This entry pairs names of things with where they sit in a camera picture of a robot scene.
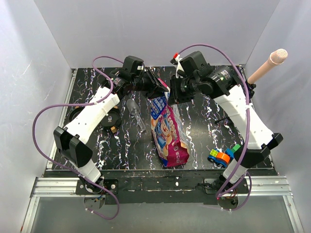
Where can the pink microphone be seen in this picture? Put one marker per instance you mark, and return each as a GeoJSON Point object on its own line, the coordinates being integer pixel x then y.
{"type": "Point", "coordinates": [275, 58]}

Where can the clear plastic scoop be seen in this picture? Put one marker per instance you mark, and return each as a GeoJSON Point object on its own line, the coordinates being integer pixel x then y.
{"type": "Point", "coordinates": [134, 111]}

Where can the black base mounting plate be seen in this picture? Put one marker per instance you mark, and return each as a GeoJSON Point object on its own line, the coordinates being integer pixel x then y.
{"type": "Point", "coordinates": [153, 186]}

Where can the right black pet bowl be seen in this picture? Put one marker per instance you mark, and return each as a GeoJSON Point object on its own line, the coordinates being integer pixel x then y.
{"type": "Point", "coordinates": [112, 120]}

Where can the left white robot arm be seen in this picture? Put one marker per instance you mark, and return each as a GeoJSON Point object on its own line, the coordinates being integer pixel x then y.
{"type": "Point", "coordinates": [71, 139]}

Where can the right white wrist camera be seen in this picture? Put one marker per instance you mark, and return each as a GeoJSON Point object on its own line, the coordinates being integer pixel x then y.
{"type": "Point", "coordinates": [176, 62]}

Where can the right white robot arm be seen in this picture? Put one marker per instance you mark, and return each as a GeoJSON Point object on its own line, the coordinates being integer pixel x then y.
{"type": "Point", "coordinates": [223, 85]}

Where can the black microphone tripod stand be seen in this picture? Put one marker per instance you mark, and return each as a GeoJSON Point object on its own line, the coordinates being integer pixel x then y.
{"type": "Point", "coordinates": [251, 92]}

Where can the aluminium rail frame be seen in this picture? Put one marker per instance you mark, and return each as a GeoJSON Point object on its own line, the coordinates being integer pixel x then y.
{"type": "Point", "coordinates": [266, 207]}

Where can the pink cat food bag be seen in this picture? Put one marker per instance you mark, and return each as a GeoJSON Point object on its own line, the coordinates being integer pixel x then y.
{"type": "Point", "coordinates": [167, 131]}

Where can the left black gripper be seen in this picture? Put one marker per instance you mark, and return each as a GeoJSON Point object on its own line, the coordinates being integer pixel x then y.
{"type": "Point", "coordinates": [156, 90]}

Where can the black pet bowl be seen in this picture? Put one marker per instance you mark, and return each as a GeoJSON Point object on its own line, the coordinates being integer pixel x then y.
{"type": "Point", "coordinates": [112, 120]}
{"type": "Point", "coordinates": [75, 113]}

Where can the left black pet bowl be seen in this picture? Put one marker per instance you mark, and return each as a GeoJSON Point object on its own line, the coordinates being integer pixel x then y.
{"type": "Point", "coordinates": [75, 113]}

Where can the colourful toy block car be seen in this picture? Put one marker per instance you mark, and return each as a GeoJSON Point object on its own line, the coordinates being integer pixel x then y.
{"type": "Point", "coordinates": [222, 159]}

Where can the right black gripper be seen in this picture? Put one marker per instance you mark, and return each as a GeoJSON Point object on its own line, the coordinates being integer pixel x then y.
{"type": "Point", "coordinates": [175, 97]}

